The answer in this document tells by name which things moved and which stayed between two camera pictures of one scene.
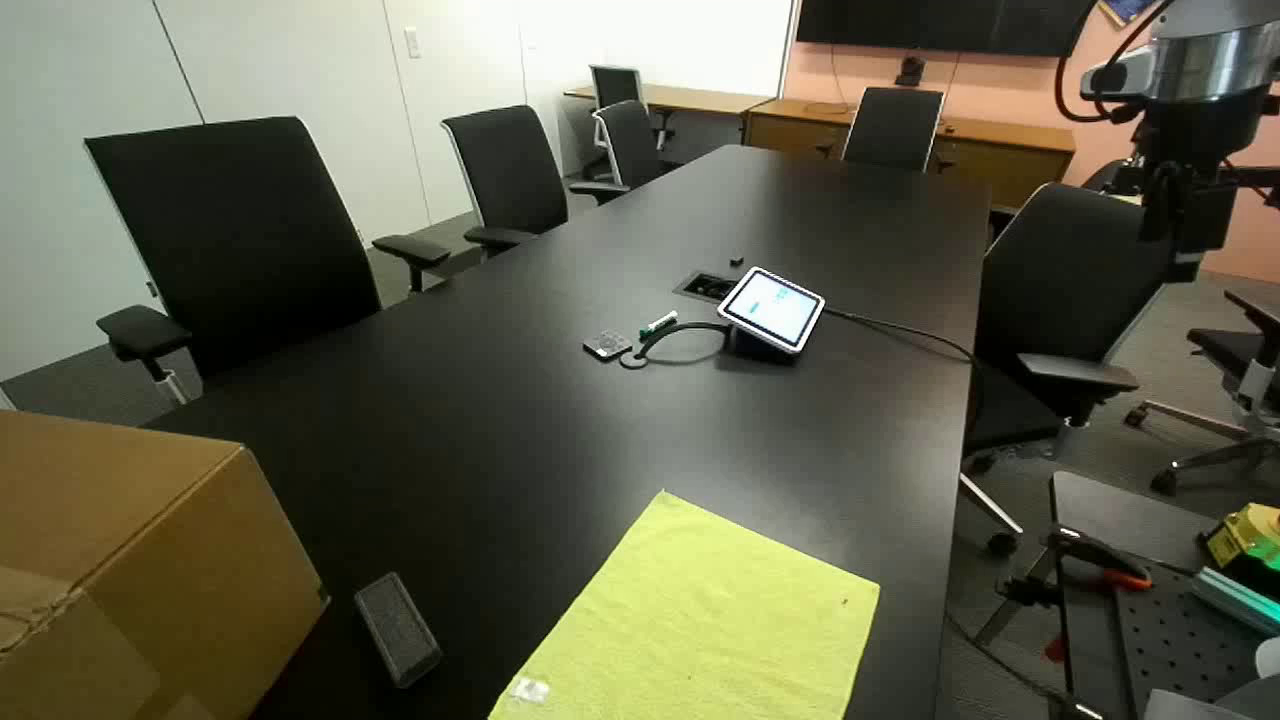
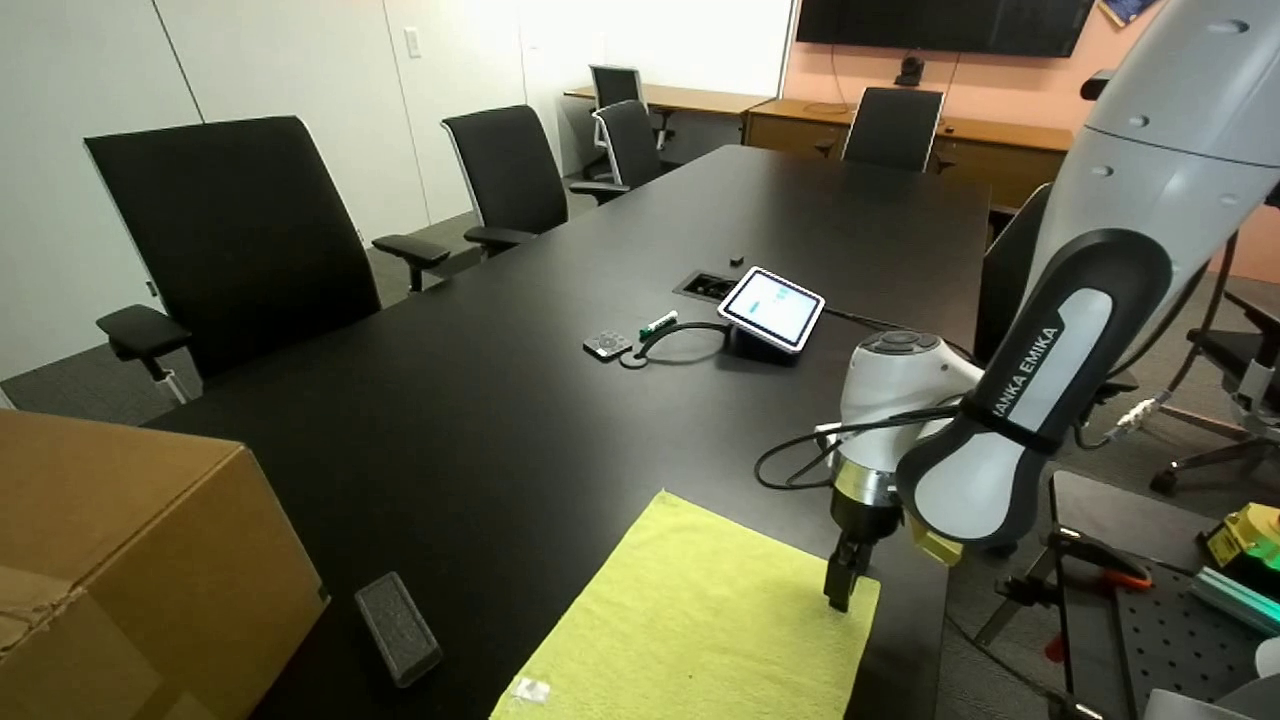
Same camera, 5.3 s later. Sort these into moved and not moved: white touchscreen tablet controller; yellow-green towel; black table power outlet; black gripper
Moved: black gripper
Not moved: yellow-green towel; white touchscreen tablet controller; black table power outlet
